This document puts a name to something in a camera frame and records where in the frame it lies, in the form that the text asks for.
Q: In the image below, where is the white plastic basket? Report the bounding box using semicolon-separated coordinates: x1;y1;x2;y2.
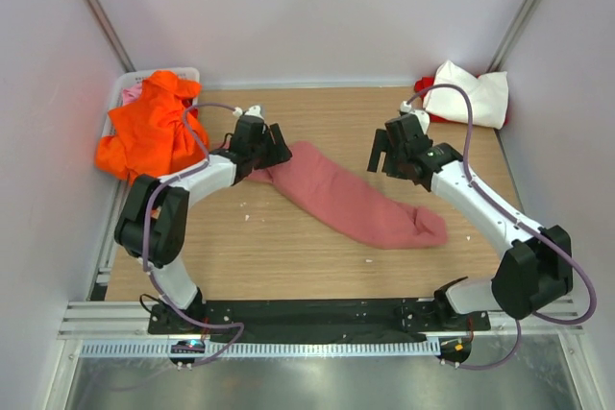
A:
101;67;200;136

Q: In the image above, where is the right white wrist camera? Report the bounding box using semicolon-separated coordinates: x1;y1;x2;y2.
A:
399;100;431;134

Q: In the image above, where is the aluminium frame post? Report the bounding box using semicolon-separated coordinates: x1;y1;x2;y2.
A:
486;0;542;72
84;0;135;72

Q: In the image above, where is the slotted cable duct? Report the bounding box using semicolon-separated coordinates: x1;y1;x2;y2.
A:
80;338;440;360

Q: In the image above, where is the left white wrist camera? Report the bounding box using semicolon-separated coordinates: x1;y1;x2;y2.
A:
233;105;265;124

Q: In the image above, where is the light pink garment in basket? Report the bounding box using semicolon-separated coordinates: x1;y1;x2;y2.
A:
121;83;142;106

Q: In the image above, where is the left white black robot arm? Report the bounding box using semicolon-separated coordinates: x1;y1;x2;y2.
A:
114;113;292;320

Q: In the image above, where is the right aluminium frame post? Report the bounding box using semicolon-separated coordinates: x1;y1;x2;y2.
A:
486;0;542;72

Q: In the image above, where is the pink t shirt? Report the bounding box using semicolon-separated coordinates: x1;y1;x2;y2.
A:
247;141;448;250

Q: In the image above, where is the left aluminium frame post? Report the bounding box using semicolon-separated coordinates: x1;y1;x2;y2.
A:
84;0;135;72

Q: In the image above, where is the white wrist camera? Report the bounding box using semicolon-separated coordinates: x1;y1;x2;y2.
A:
399;100;431;134
233;105;265;124

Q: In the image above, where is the white folded t shirt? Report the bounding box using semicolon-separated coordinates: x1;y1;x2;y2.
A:
422;60;509;130

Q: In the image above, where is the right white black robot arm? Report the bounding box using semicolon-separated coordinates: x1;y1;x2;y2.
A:
367;114;574;320

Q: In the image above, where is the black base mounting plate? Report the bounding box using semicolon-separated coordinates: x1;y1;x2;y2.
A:
147;297;491;347

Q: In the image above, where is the orange t shirt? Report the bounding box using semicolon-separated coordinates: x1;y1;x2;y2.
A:
94;70;209;182

